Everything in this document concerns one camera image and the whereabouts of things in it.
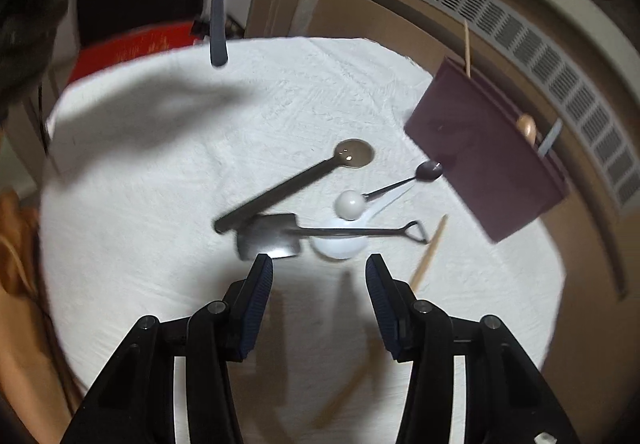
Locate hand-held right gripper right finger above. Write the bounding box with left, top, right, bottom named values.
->
left=365, top=253, right=581, bottom=444

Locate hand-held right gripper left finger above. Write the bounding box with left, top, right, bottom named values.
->
left=60, top=253, right=275, bottom=444

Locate shovel-shaped metal spoon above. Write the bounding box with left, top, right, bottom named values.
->
left=236, top=213, right=430, bottom=261

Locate dark grey plastic spoon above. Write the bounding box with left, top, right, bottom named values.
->
left=192, top=0, right=242, bottom=68

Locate maroon plastic utensil holder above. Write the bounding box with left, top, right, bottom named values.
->
left=403, top=56, right=571, bottom=245

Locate wooden spoon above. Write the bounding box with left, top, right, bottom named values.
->
left=516, top=115, right=538, bottom=145

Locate wooden chopstick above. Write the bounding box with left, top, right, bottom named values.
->
left=463, top=19, right=473, bottom=77
left=407, top=214, right=449, bottom=291

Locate white soup spoon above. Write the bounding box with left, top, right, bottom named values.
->
left=309, top=191, right=416, bottom=261

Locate metal spoon with white ball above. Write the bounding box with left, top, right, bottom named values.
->
left=334, top=160, right=444, bottom=222

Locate red printed box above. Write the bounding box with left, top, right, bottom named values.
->
left=67, top=21, right=207, bottom=86

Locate long grey vent grille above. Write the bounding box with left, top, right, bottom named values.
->
left=387, top=0, right=640, bottom=211

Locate black-handled round brown spoon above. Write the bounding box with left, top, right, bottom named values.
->
left=214, top=139, right=376, bottom=236

